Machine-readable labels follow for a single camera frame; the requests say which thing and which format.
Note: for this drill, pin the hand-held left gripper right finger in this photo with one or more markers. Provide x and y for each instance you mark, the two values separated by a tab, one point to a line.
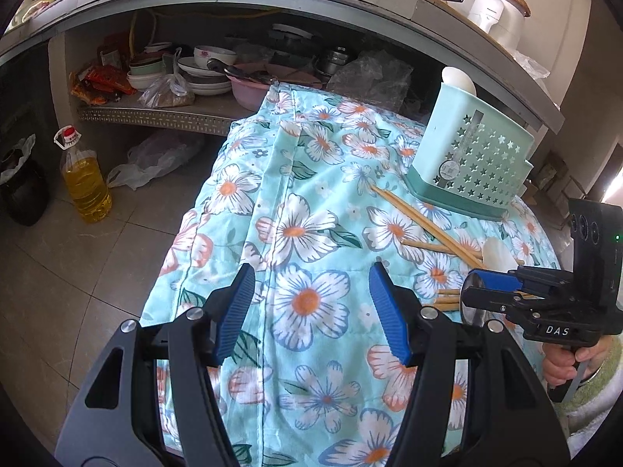
389	318

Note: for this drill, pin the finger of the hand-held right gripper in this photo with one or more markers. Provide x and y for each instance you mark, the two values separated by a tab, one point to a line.
501	282
474	301

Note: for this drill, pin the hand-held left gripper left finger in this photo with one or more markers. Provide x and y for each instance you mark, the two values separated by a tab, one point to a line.
237	318

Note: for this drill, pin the white shell-shaped rice scoop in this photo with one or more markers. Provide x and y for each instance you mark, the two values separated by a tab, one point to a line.
497	253

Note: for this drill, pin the green plastic utensil holder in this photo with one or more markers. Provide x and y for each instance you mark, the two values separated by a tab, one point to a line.
469	155

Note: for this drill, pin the person's right forearm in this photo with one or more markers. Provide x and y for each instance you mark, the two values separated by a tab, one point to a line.
603	399

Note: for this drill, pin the person's right hand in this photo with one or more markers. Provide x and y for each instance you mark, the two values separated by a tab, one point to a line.
559	367

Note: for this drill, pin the cardboard box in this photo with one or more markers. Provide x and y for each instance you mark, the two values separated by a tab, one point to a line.
555	180

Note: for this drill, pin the floral blue blanket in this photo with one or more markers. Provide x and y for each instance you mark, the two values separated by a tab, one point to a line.
311	233

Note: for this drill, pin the white plastic bag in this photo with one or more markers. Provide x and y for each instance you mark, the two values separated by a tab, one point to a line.
146	160

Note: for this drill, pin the cooking oil bottle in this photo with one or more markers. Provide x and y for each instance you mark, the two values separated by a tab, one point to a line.
87	185

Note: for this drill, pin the white plastic spoon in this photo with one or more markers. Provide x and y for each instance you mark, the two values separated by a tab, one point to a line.
458	80

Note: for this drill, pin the clear plastic bag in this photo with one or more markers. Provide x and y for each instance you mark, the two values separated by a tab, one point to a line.
530	65

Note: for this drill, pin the pink basin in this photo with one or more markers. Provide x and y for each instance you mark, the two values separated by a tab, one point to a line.
250	95

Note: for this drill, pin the plastic bag with brown contents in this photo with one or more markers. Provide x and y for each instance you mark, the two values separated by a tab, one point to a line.
168	95

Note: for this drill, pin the stack of white plates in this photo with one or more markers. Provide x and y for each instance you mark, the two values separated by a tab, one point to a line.
204	85

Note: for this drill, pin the crumpled clear plastic sheet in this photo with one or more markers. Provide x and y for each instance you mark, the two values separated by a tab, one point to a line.
375	80

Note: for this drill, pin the black trash bin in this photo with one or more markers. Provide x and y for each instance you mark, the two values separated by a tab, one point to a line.
24	194

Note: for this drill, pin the green bowl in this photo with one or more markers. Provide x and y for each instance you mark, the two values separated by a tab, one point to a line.
143	75

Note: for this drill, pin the steel pots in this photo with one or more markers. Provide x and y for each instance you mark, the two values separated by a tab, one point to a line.
338	61

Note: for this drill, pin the floral white bowl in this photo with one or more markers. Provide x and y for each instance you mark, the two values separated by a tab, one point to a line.
214	56

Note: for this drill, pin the red snack packets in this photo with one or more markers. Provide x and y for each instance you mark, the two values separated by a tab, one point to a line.
100	82

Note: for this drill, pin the round black lid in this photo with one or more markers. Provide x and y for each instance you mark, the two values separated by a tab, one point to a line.
292	36

